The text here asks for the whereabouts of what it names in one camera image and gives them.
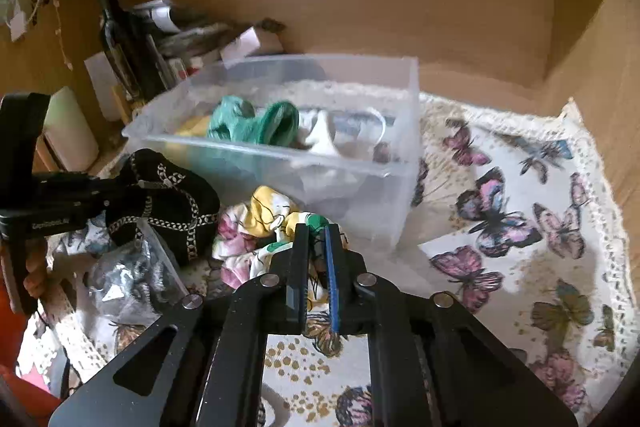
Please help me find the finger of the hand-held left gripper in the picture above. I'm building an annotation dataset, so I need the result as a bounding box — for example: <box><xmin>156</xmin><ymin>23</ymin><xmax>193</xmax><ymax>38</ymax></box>
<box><xmin>88</xmin><ymin>175</ymin><xmax>151</xmax><ymax>221</ymax></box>

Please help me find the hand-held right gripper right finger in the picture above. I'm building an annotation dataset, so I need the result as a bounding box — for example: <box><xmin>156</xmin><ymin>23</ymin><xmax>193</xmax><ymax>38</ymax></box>
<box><xmin>322</xmin><ymin>224</ymin><xmax>591</xmax><ymax>427</ymax></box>

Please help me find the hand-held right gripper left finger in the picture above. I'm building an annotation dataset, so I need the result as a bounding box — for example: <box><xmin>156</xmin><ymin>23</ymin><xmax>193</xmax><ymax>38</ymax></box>
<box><xmin>47</xmin><ymin>223</ymin><xmax>311</xmax><ymax>427</ymax></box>

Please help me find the black chain print cloth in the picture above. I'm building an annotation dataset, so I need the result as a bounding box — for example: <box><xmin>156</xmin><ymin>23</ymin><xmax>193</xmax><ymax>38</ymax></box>
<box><xmin>107</xmin><ymin>148</ymin><xmax>222</xmax><ymax>267</ymax></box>

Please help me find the floral print cloth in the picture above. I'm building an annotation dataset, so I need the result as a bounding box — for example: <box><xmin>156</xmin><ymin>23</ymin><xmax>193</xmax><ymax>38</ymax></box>
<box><xmin>211</xmin><ymin>186</ymin><xmax>351</xmax><ymax>314</ymax></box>

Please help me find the clear plastic bin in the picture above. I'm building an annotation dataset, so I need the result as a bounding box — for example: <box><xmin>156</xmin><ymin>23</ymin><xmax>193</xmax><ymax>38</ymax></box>
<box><xmin>121</xmin><ymin>53</ymin><xmax>422</xmax><ymax>253</ymax></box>

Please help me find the person's left hand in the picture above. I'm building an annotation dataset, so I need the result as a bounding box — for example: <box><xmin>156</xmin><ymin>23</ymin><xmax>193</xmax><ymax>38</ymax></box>
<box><xmin>22</xmin><ymin>238</ymin><xmax>50</xmax><ymax>303</ymax></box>

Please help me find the clear plastic bag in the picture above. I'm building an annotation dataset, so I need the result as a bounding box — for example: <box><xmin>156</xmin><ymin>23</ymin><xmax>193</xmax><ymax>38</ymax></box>
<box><xmin>82</xmin><ymin>219</ymin><xmax>191</xmax><ymax>327</ymax></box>

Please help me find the yellow cloth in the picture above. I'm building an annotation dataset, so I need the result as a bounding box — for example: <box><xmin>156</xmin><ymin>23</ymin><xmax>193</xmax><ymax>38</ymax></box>
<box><xmin>175</xmin><ymin>114</ymin><xmax>217</xmax><ymax>138</ymax></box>

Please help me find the white paper card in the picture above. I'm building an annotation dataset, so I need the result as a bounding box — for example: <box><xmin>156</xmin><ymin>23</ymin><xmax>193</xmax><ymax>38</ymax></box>
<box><xmin>84</xmin><ymin>52</ymin><xmax>127</xmax><ymax>122</ymax></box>

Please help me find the white cloth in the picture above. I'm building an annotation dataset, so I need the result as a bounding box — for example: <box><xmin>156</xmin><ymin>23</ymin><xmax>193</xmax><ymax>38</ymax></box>
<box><xmin>295</xmin><ymin>107</ymin><xmax>397</xmax><ymax>158</ymax></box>

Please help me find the green cloth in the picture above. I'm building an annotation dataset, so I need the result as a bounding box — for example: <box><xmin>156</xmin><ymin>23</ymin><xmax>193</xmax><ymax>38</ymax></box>
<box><xmin>206</xmin><ymin>95</ymin><xmax>301</xmax><ymax>148</ymax></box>

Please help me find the dark glass bottle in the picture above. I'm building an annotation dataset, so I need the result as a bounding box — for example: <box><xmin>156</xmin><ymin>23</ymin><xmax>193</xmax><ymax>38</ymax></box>
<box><xmin>95</xmin><ymin>0</ymin><xmax>147</xmax><ymax>102</ymax></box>

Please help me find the butterfly print tablecloth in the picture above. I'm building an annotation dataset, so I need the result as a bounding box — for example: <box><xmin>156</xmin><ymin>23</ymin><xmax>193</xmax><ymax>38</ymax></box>
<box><xmin>20</xmin><ymin>91</ymin><xmax>637</xmax><ymax>427</ymax></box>

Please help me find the pile of papers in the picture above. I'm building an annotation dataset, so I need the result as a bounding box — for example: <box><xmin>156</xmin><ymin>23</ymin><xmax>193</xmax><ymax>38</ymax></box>
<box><xmin>131</xmin><ymin>0</ymin><xmax>287</xmax><ymax>75</ymax></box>

